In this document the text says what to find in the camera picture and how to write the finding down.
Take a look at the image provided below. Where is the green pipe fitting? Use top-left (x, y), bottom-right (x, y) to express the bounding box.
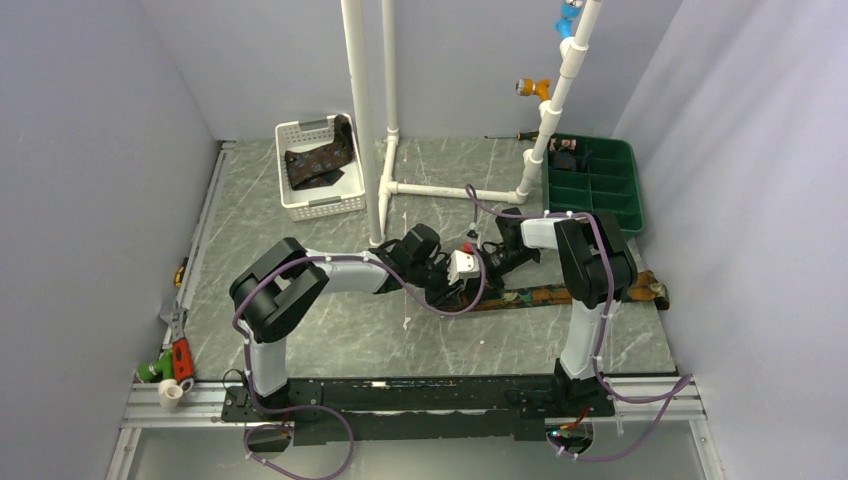
top-left (135, 349), bottom-right (175, 383)

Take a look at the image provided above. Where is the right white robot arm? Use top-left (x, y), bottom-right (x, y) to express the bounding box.
top-left (484, 208), bottom-right (638, 415)

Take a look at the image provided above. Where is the white pipe coupling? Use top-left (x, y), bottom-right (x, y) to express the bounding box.
top-left (157, 378), bottom-right (184, 411)

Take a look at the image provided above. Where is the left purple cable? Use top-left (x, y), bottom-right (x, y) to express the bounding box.
top-left (231, 248), bottom-right (488, 480)

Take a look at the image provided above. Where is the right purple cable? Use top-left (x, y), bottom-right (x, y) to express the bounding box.
top-left (464, 184), bottom-right (694, 464)

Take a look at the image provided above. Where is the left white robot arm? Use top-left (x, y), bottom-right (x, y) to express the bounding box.
top-left (229, 224), bottom-right (461, 420)

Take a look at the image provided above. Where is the blue nozzle fitting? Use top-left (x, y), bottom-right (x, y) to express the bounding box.
top-left (555, 0), bottom-right (584, 39)

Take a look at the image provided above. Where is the white PVC pipe frame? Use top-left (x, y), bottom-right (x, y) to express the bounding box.
top-left (340, 0), bottom-right (605, 255)

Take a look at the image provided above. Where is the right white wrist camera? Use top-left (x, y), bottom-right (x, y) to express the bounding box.
top-left (466, 222), bottom-right (481, 244)

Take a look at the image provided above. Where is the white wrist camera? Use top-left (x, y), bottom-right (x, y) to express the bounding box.
top-left (466, 222), bottom-right (481, 244)
top-left (447, 244), bottom-right (484, 286)

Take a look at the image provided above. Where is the dark brown patterned tie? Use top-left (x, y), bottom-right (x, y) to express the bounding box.
top-left (284, 114), bottom-right (354, 191)

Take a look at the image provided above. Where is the orange nozzle fitting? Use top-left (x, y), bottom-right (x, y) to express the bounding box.
top-left (515, 78), bottom-right (551, 102)

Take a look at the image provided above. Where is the black yellow screwdriver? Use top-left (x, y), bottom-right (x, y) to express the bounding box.
top-left (485, 131), bottom-right (539, 141)

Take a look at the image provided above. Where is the rolled dark tie in tray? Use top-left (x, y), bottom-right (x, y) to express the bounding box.
top-left (548, 138), bottom-right (583, 172)

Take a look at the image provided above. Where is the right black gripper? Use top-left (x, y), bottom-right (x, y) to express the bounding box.
top-left (461, 245), bottom-right (537, 307)

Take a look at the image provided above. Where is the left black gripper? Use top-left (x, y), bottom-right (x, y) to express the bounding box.
top-left (409, 254), bottom-right (464, 308)

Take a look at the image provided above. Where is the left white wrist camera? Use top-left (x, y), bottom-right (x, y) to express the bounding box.
top-left (447, 244), bottom-right (484, 286)

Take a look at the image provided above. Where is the red grey pipe wrench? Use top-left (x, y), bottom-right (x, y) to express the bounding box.
top-left (159, 298), bottom-right (195, 392)

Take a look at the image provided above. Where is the yellow black tape measure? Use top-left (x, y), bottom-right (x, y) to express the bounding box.
top-left (174, 263), bottom-right (186, 288)

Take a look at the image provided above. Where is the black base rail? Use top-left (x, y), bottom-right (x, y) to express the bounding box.
top-left (221, 374), bottom-right (615, 446)

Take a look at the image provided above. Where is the white perforated plastic basket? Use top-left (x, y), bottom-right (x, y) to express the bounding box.
top-left (275, 113), bottom-right (365, 221)

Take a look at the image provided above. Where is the purple cable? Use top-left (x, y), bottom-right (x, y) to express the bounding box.
top-left (231, 248), bottom-right (488, 480)
top-left (464, 184), bottom-right (694, 464)

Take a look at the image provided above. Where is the colourful patterned tie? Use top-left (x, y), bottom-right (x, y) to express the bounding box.
top-left (471, 270), bottom-right (671, 312)

